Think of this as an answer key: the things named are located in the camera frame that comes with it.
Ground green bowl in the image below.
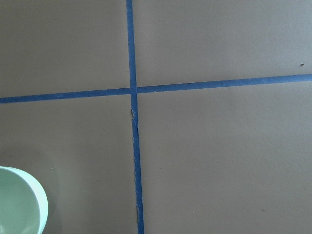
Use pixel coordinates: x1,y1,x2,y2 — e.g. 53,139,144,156
0,166,48,234

